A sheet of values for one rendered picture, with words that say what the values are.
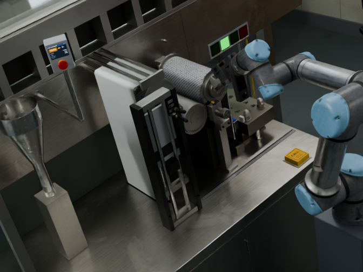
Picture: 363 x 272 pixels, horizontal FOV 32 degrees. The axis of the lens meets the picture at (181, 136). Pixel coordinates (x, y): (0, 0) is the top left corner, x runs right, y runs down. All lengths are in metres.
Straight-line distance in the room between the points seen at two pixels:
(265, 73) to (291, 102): 2.48
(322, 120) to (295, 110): 2.69
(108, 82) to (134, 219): 0.54
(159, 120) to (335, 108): 0.66
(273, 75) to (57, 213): 0.88
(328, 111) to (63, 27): 1.05
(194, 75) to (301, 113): 2.10
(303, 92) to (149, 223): 2.49
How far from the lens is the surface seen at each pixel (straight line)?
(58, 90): 2.42
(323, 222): 2.32
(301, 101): 4.59
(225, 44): 2.90
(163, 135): 2.20
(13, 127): 2.05
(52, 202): 2.24
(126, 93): 2.23
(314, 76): 2.07
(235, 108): 2.71
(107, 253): 2.37
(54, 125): 2.46
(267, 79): 2.11
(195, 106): 2.41
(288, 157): 2.56
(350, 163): 2.18
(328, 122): 1.80
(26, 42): 2.31
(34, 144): 2.10
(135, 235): 2.40
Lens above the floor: 2.49
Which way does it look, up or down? 34 degrees down
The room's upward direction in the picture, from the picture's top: 13 degrees counter-clockwise
